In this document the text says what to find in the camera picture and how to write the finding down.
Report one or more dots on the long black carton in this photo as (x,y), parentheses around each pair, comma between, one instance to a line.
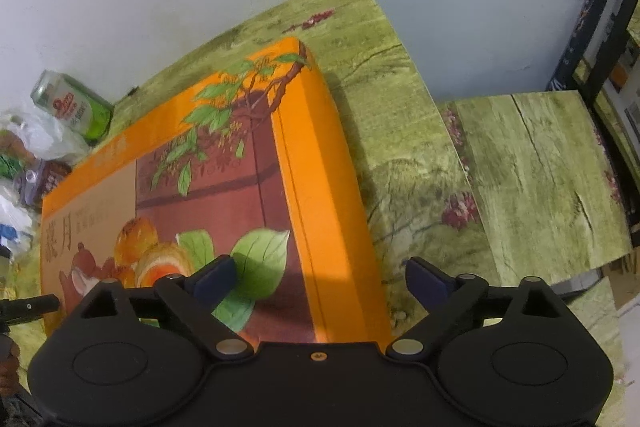
(595,7)

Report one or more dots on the green wood-grain side table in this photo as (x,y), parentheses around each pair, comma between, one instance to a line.
(540,187)

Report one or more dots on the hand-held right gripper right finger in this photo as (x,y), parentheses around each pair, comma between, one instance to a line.
(427,282)

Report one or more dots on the orange printed box lid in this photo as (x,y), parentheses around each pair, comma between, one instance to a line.
(225,167)

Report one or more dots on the person's left hand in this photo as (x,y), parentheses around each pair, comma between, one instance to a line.
(9,372)

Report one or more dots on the white plastic bag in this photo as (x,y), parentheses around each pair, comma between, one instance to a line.
(45,134)

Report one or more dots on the crumpled white plastic wrap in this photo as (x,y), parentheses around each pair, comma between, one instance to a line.
(12,217)

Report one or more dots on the black-framed wood-grain table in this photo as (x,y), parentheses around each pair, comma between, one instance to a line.
(602,77)

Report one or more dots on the green snack packet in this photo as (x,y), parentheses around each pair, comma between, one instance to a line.
(9,167)

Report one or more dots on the green and white beer can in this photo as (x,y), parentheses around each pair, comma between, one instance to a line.
(75,104)

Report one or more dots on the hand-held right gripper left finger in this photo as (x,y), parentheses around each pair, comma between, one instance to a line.
(215,279)

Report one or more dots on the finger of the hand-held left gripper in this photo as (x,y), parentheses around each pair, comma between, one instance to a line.
(35,307)

